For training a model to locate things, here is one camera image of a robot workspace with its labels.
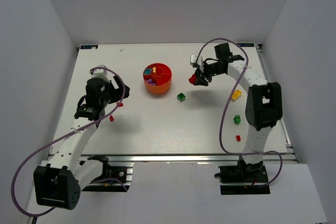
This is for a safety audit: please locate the green lego piece right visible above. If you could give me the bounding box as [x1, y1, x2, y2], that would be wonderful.
[234, 115, 241, 124]

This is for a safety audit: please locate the red rounded lego piece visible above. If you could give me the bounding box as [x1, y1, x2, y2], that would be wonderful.
[188, 74, 197, 85]

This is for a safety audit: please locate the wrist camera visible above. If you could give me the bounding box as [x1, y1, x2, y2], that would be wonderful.
[89, 65, 109, 82]
[190, 55, 204, 72]

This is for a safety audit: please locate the light blue lego brick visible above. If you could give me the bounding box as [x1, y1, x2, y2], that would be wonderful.
[143, 68, 152, 75]

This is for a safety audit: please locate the right corner label sticker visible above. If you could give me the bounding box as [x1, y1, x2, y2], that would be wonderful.
[237, 42, 255, 47]

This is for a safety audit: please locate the orange round divided container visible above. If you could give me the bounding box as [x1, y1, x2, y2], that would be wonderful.
[143, 63, 172, 95]

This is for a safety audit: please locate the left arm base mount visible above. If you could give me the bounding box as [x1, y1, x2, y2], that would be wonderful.
[83, 155, 133, 193]

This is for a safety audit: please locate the corner label sticker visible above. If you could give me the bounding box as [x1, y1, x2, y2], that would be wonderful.
[237, 42, 255, 47]
[80, 45, 98, 50]

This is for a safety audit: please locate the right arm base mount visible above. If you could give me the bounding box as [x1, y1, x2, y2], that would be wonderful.
[214, 158, 270, 196]

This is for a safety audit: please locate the left corner label sticker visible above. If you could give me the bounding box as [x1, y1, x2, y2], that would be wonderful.
[80, 45, 98, 50]

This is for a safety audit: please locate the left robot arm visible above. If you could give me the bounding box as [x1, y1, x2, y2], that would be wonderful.
[33, 73, 130, 210]

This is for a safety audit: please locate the green square lego brick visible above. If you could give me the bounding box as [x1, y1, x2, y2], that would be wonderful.
[177, 93, 186, 102]

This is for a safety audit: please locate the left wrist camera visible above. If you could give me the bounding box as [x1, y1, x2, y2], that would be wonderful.
[89, 65, 109, 82]

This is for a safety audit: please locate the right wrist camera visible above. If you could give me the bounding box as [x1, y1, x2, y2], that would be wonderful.
[190, 55, 204, 72]

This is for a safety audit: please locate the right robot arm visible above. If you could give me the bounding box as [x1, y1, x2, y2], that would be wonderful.
[189, 40, 282, 165]

